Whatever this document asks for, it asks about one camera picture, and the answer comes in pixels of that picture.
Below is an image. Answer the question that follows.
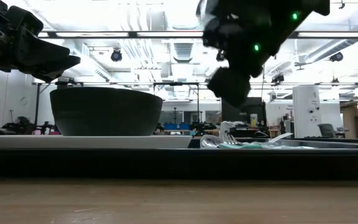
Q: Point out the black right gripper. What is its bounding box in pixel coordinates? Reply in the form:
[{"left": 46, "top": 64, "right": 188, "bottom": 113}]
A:
[{"left": 196, "top": 0, "right": 273, "bottom": 108}]

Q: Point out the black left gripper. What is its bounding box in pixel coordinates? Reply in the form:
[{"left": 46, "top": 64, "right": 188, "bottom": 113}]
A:
[{"left": 0, "top": 0, "right": 81, "bottom": 83}]

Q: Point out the silver fork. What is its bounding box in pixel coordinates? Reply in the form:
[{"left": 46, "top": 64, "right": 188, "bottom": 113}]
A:
[{"left": 221, "top": 132, "right": 242, "bottom": 147}]

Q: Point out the spoon with green handle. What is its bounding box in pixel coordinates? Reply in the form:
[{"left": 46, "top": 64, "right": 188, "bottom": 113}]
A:
[{"left": 200, "top": 134, "right": 265, "bottom": 150}]

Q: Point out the grey cloth napkin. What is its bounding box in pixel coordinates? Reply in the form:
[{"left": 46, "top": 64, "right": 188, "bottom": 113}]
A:
[{"left": 200, "top": 132, "right": 320, "bottom": 151}]

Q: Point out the black bowl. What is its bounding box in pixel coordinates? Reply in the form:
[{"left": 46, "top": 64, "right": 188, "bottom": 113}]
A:
[{"left": 49, "top": 86, "right": 164, "bottom": 137}]

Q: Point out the white round plate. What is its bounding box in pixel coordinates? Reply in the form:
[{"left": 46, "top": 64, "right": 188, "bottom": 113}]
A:
[{"left": 0, "top": 134, "right": 193, "bottom": 151}]

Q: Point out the black plastic tray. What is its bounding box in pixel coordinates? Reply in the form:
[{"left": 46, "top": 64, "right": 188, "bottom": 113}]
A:
[{"left": 0, "top": 136, "right": 358, "bottom": 181}]

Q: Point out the black monitor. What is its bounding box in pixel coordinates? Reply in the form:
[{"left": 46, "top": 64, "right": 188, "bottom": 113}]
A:
[{"left": 221, "top": 96, "right": 268, "bottom": 127}]

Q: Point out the white bag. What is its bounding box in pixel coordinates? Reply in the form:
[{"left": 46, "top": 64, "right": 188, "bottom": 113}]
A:
[{"left": 219, "top": 120, "right": 245, "bottom": 136}]

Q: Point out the ceiling air vent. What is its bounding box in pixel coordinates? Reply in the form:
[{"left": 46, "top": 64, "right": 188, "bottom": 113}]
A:
[{"left": 172, "top": 42, "right": 196, "bottom": 63}]

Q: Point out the blue box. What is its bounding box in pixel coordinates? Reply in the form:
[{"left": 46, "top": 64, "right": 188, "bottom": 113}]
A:
[{"left": 163, "top": 123, "right": 192, "bottom": 131}]

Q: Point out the white pillar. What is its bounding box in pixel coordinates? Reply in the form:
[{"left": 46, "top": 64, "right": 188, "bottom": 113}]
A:
[{"left": 292, "top": 84, "right": 323, "bottom": 139}]

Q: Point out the grey office chair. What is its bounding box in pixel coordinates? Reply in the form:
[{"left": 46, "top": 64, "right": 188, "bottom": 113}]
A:
[{"left": 318, "top": 123, "right": 337, "bottom": 139}]

